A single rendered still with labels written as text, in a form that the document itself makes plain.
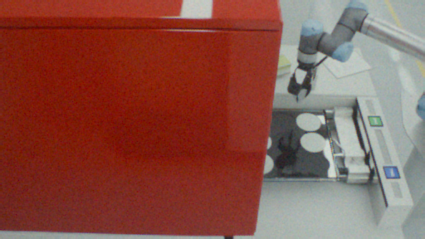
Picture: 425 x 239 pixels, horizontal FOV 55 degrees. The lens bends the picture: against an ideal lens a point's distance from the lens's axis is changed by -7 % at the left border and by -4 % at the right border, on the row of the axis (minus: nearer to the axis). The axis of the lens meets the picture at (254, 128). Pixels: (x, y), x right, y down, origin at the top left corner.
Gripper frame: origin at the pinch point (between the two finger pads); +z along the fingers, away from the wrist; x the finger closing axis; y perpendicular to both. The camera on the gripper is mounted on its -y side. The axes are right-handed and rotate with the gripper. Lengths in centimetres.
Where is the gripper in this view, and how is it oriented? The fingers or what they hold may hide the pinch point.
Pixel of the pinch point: (297, 101)
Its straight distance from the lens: 170.8
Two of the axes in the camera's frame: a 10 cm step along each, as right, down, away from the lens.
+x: -8.9, -3.6, 2.6
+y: 4.4, -6.3, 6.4
